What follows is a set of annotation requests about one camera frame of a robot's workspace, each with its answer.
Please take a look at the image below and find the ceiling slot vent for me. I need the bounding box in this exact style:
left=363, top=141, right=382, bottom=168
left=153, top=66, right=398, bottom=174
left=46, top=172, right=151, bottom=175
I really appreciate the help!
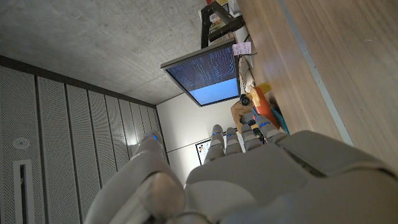
left=12, top=159, right=35, bottom=224

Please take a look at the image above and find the black computer monitor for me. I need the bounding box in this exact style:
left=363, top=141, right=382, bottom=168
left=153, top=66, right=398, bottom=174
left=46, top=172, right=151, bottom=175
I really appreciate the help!
left=160, top=39, right=242, bottom=108

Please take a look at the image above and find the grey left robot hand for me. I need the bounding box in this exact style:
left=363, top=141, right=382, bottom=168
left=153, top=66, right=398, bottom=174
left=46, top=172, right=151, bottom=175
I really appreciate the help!
left=83, top=115, right=398, bottom=224

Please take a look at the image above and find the colourful toy airplane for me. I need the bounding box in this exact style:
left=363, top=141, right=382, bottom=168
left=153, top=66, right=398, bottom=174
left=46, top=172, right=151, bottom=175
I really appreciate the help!
left=238, top=82, right=290, bottom=136

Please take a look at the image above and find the pink sticky note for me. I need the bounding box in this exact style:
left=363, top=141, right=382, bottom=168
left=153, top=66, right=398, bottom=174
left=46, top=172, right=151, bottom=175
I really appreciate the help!
left=232, top=42, right=252, bottom=57

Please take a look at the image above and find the round ceiling sensor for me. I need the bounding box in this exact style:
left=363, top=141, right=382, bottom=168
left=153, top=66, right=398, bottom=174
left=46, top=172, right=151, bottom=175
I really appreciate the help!
left=12, top=138, right=30, bottom=150

